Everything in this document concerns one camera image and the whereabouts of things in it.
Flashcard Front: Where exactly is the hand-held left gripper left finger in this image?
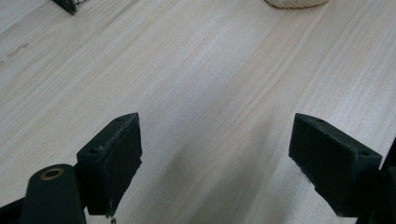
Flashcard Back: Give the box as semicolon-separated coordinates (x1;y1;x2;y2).
76;112;144;217

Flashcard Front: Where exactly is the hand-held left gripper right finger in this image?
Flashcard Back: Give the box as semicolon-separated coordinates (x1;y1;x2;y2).
288;113;383;218

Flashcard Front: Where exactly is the woven beige basket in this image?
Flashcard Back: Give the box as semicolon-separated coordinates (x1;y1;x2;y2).
264;0;331;9

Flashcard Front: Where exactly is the black wire rack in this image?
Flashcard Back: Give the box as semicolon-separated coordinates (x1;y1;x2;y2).
51;0;90;16

